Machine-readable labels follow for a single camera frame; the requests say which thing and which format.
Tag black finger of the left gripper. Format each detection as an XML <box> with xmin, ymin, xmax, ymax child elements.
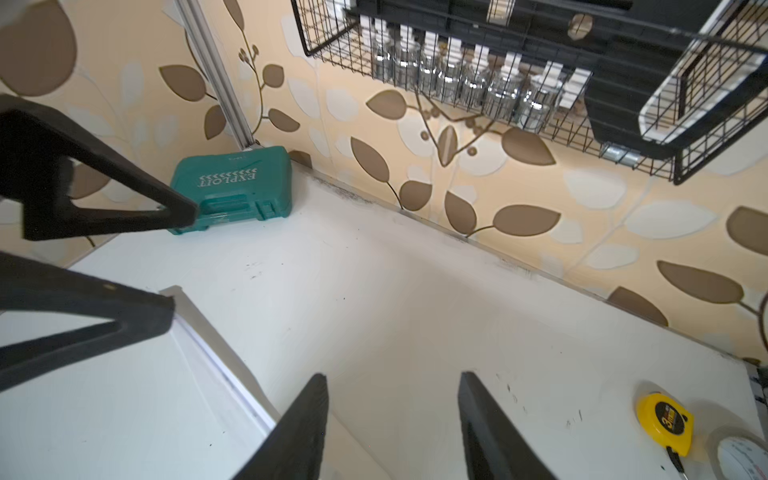
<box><xmin>1</xmin><ymin>94</ymin><xmax>198</xmax><ymax>241</ymax></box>
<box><xmin>1</xmin><ymin>253</ymin><xmax>176</xmax><ymax>392</ymax></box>

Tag white narrow menu rack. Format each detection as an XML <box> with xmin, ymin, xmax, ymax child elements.
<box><xmin>0</xmin><ymin>285</ymin><xmax>391</xmax><ymax>480</ymax></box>

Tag yellow tape measure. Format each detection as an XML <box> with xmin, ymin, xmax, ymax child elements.
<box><xmin>635</xmin><ymin>392</ymin><xmax>694</xmax><ymax>479</ymax></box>

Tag black wire basket back wall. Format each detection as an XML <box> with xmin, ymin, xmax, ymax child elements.
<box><xmin>292</xmin><ymin>1</ymin><xmax>766</xmax><ymax>185</ymax></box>

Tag aluminium frame bars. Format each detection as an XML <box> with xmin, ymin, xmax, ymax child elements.
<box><xmin>174</xmin><ymin>0</ymin><xmax>255</xmax><ymax>150</ymax></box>

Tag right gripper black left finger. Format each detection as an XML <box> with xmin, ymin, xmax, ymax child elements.
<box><xmin>234</xmin><ymin>373</ymin><xmax>329</xmax><ymax>480</ymax></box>

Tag green plastic tool case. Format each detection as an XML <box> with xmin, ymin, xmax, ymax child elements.
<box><xmin>170</xmin><ymin>146</ymin><xmax>293</xmax><ymax>235</ymax></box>

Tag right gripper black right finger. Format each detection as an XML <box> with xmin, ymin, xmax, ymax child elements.
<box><xmin>458</xmin><ymin>371</ymin><xmax>554</xmax><ymax>479</ymax></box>

